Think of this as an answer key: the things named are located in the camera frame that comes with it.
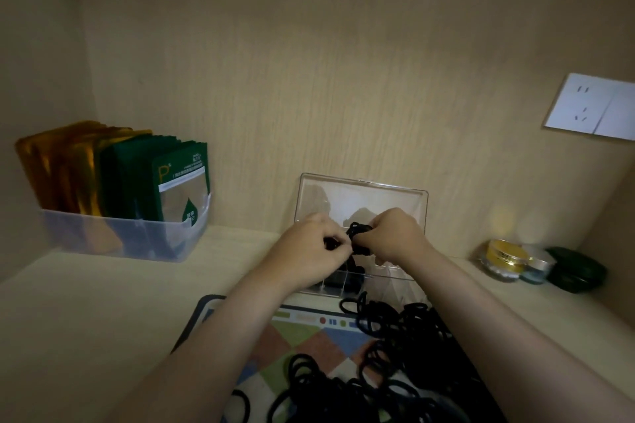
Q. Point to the clear plastic storage bin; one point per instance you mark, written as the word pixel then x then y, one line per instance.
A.
pixel 99 237

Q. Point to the stack of green packets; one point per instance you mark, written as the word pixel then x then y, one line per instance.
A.
pixel 144 175

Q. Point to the person's left hand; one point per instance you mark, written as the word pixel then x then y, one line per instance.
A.
pixel 302 254

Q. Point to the white wall socket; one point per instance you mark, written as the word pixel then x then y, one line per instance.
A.
pixel 590 105

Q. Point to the teal glass jar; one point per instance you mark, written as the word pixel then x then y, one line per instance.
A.
pixel 538 266

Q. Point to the person's left fingers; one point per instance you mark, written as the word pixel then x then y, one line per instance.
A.
pixel 337 249

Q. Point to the gold lid cream jar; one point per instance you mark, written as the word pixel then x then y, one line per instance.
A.
pixel 503 259

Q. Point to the stack of gold packets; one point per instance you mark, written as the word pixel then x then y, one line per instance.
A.
pixel 59 165

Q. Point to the clear plastic compartment box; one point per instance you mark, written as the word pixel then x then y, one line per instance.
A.
pixel 377 199

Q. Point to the person's right hand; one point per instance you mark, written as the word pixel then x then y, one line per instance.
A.
pixel 397 237

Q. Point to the person's right forearm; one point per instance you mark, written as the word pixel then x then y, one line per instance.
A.
pixel 496 338

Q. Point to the dark green case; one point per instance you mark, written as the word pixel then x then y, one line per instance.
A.
pixel 578 270

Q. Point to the person's right fingers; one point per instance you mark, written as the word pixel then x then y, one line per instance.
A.
pixel 369 235

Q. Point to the bundled black hair bands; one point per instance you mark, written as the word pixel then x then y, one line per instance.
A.
pixel 353 276

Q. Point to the person's left forearm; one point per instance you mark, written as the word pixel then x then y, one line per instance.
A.
pixel 218 348

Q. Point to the colourful checkered mat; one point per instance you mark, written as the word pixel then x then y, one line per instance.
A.
pixel 297 333

